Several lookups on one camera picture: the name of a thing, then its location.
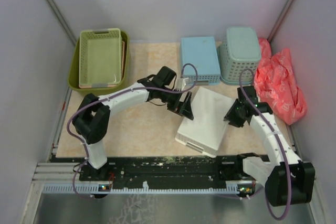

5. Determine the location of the white slotted cable duct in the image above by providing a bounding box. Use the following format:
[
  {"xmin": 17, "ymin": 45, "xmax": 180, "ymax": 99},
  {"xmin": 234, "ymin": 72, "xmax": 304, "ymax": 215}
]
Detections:
[{"xmin": 41, "ymin": 181, "xmax": 257, "ymax": 194}]

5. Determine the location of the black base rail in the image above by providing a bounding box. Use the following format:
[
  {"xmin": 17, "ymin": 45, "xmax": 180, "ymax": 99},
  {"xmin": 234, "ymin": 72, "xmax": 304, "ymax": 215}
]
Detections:
[{"xmin": 79, "ymin": 155, "xmax": 251, "ymax": 190}]

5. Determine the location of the salmon pink perforated bin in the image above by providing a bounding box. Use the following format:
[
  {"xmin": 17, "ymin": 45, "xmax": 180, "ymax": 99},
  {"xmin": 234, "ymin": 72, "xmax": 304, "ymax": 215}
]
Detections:
[{"xmin": 79, "ymin": 39, "xmax": 125, "ymax": 89}]

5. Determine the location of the white plastic bin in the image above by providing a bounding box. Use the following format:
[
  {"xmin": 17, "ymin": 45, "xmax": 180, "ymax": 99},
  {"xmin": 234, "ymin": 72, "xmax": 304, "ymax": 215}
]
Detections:
[{"xmin": 175, "ymin": 87, "xmax": 235, "ymax": 158}]

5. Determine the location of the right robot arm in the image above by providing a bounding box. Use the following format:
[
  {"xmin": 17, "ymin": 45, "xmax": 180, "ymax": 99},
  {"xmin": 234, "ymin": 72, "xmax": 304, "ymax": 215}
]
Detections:
[{"xmin": 224, "ymin": 86, "xmax": 315, "ymax": 207}]

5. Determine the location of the light blue perforated bin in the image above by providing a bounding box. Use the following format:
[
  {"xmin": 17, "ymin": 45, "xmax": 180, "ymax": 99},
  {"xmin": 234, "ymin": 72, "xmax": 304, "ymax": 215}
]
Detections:
[{"xmin": 179, "ymin": 36, "xmax": 221, "ymax": 85}]

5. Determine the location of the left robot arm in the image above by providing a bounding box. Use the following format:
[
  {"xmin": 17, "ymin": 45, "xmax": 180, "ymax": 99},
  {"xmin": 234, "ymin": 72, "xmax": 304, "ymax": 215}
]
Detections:
[{"xmin": 67, "ymin": 66, "xmax": 194, "ymax": 180}]

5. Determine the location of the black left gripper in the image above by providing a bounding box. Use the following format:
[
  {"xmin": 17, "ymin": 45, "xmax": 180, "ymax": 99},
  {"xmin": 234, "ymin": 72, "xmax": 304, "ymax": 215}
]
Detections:
[{"xmin": 160, "ymin": 86, "xmax": 194, "ymax": 121}]

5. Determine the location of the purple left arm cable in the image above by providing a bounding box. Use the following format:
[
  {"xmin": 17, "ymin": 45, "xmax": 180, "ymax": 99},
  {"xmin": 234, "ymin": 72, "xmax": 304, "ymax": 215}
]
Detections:
[{"xmin": 67, "ymin": 63, "xmax": 198, "ymax": 200}]

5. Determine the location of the aluminium frame rail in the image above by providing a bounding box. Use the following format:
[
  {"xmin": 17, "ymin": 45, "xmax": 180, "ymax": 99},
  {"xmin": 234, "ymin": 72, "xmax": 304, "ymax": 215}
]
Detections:
[{"xmin": 34, "ymin": 162, "xmax": 85, "ymax": 183}]

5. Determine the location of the red plastic bag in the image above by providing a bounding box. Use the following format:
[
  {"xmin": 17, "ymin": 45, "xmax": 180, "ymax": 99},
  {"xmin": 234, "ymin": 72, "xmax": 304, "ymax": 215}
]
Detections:
[{"xmin": 254, "ymin": 38, "xmax": 308, "ymax": 125}]

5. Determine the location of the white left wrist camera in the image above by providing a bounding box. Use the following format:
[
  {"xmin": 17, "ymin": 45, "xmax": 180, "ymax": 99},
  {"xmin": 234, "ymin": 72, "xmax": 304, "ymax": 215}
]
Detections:
[{"xmin": 175, "ymin": 77, "xmax": 193, "ymax": 91}]

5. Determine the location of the light green perforated bin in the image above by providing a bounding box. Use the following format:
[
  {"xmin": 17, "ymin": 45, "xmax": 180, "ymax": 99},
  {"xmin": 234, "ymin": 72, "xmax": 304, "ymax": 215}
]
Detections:
[{"xmin": 79, "ymin": 28, "xmax": 123, "ymax": 89}]

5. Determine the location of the pale green perforated basket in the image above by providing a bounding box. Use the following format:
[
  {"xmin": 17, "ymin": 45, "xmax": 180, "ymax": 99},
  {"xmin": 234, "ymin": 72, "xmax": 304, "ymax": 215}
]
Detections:
[{"xmin": 217, "ymin": 26, "xmax": 261, "ymax": 86}]

